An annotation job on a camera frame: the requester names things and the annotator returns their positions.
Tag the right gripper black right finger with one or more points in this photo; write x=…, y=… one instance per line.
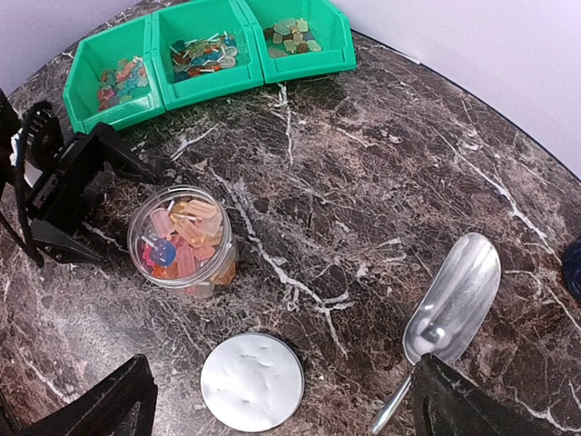
x=446, y=403

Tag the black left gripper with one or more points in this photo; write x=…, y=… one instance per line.
x=53, y=173

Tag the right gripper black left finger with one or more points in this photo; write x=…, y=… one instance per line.
x=123, y=403

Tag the silver metal scoop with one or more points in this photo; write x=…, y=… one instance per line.
x=443, y=325

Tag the white round lid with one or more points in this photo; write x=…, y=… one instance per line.
x=252, y=382

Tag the green three-compartment candy bin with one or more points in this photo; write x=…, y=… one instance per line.
x=150, y=36

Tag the red-orange gummy candies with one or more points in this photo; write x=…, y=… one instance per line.
x=122, y=84

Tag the lollipop candies pile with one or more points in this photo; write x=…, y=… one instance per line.
x=203, y=56

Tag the yellow-green gummy candies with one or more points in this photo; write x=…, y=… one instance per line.
x=290, y=37

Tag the dark blue mug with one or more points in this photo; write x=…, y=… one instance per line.
x=571, y=269

